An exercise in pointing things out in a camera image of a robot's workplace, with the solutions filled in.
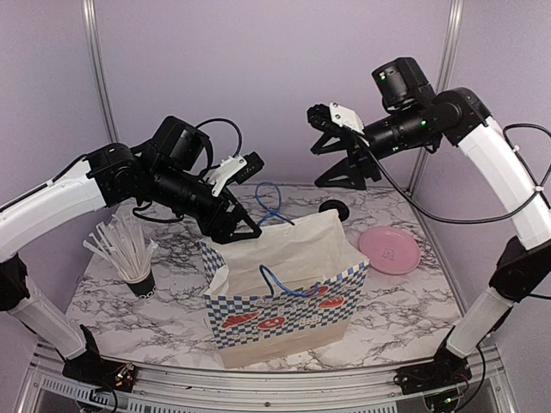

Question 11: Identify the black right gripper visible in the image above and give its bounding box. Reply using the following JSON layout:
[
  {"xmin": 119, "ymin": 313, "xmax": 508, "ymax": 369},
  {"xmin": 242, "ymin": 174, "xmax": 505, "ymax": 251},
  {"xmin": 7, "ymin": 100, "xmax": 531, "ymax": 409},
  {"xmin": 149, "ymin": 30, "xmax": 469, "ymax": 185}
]
[{"xmin": 311, "ymin": 102, "xmax": 436, "ymax": 189}]

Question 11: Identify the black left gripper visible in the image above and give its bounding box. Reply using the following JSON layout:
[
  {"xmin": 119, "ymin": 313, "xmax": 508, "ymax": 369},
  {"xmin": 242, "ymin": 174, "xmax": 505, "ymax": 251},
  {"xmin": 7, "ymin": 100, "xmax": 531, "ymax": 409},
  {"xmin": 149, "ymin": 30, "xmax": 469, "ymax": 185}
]
[{"xmin": 147, "ymin": 161, "xmax": 263, "ymax": 243}]

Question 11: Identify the blue checkered paper bag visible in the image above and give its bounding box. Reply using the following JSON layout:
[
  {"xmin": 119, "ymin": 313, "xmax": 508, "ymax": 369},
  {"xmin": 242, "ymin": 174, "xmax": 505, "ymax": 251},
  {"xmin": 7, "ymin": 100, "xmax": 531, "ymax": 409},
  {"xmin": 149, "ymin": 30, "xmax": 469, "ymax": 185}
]
[{"xmin": 199, "ymin": 206, "xmax": 369, "ymax": 368}]

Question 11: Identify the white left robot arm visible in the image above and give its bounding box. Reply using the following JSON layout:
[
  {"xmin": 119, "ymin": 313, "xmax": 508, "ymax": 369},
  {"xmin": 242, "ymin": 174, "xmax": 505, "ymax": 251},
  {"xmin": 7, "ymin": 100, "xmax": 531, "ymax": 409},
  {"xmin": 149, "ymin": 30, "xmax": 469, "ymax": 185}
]
[{"xmin": 1, "ymin": 116, "xmax": 264, "ymax": 383}]

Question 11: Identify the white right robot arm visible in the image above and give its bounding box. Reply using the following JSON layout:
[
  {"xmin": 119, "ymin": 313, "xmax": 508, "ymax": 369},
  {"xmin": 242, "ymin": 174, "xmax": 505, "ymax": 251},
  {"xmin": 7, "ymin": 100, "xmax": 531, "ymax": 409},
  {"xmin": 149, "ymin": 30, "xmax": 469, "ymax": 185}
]
[{"xmin": 306, "ymin": 57, "xmax": 550, "ymax": 385}]

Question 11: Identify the black cup holding straws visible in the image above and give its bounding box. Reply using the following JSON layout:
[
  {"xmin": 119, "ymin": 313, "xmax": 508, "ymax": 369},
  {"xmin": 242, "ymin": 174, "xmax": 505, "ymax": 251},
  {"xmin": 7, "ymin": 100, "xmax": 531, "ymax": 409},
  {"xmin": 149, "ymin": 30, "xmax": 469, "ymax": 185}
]
[{"xmin": 126, "ymin": 270, "xmax": 156, "ymax": 299}]

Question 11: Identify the bundle of wrapped straws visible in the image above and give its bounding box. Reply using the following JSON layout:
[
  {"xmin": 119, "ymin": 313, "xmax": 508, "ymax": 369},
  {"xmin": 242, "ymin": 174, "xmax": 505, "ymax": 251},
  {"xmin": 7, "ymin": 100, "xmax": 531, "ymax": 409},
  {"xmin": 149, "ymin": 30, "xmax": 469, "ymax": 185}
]
[{"xmin": 83, "ymin": 213, "xmax": 158, "ymax": 284}]

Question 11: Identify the pink round plate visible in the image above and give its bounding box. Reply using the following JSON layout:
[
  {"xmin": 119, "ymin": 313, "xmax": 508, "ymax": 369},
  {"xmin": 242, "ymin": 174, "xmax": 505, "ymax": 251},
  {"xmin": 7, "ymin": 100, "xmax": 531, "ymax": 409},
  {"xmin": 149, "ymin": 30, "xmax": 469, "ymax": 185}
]
[{"xmin": 358, "ymin": 226, "xmax": 421, "ymax": 275}]

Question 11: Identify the aluminium frame post right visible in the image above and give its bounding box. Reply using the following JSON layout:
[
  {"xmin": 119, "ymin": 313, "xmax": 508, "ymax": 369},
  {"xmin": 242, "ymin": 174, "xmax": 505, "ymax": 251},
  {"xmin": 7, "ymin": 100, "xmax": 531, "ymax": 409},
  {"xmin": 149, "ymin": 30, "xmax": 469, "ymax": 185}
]
[{"xmin": 404, "ymin": 0, "xmax": 465, "ymax": 194}]

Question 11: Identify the aluminium frame post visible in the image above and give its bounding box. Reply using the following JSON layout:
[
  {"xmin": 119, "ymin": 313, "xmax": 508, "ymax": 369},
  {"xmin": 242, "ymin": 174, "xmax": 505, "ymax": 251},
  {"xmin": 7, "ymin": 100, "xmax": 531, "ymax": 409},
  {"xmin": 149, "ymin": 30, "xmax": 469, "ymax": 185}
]
[
  {"xmin": 81, "ymin": 0, "xmax": 120, "ymax": 143},
  {"xmin": 404, "ymin": 0, "xmax": 465, "ymax": 194}
]

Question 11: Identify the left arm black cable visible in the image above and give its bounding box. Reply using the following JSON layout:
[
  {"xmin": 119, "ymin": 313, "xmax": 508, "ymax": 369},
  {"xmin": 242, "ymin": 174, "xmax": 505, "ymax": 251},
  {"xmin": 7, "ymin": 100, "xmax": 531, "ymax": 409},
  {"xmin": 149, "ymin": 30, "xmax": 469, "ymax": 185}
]
[{"xmin": 59, "ymin": 118, "xmax": 245, "ymax": 220}]

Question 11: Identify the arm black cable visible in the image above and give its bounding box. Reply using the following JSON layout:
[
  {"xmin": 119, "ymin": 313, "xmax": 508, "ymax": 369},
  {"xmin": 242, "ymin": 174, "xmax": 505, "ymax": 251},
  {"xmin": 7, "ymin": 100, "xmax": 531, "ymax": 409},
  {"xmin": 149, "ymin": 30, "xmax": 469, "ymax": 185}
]
[
  {"xmin": 356, "ymin": 123, "xmax": 551, "ymax": 225},
  {"xmin": 59, "ymin": 118, "xmax": 245, "ymax": 220}
]

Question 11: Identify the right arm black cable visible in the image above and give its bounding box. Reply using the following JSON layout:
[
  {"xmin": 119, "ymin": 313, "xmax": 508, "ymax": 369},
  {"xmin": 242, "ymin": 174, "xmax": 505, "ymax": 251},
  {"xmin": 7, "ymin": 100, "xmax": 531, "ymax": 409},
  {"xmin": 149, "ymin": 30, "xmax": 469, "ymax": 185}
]
[{"xmin": 356, "ymin": 123, "xmax": 551, "ymax": 225}]

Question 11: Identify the aluminium front rail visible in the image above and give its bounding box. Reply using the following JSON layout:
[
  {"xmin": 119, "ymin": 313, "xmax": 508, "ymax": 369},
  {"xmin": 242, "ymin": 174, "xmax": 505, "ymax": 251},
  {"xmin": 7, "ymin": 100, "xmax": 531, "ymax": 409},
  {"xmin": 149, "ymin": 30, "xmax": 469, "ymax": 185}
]
[{"xmin": 15, "ymin": 343, "xmax": 518, "ymax": 412}]

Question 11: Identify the aluminium frame post left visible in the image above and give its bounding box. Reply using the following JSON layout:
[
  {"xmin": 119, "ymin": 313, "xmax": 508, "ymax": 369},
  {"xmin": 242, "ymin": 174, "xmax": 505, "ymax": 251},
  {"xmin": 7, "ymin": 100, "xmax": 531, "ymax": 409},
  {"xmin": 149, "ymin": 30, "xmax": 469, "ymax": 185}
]
[{"xmin": 81, "ymin": 0, "xmax": 120, "ymax": 143}]

